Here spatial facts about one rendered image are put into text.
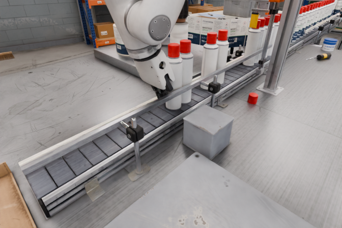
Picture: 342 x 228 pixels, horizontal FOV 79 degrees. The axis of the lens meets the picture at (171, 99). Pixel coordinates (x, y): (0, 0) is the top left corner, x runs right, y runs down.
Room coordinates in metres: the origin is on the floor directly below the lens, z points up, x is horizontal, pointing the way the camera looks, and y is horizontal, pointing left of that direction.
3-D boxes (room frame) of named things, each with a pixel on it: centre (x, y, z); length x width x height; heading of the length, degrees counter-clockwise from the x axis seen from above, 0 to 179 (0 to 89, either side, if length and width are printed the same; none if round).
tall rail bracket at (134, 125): (0.37, 0.09, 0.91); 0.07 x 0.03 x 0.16; 46
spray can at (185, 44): (0.61, -0.04, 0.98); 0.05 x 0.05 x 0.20
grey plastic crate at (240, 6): (3.10, -1.06, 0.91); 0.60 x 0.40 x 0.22; 128
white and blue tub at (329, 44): (1.35, -1.03, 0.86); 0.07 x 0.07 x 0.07
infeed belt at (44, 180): (0.87, -0.29, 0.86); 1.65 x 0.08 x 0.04; 136
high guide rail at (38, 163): (0.63, -0.12, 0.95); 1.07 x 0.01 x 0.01; 136
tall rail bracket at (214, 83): (0.58, -0.12, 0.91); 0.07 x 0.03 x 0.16; 46
